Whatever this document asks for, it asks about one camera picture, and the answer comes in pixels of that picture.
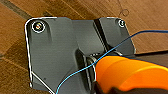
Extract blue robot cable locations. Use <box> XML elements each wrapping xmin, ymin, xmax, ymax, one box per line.
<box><xmin>55</xmin><ymin>29</ymin><xmax>168</xmax><ymax>94</ymax></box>

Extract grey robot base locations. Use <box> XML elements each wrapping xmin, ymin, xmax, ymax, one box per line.
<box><xmin>23</xmin><ymin>15</ymin><xmax>137</xmax><ymax>94</ymax></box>

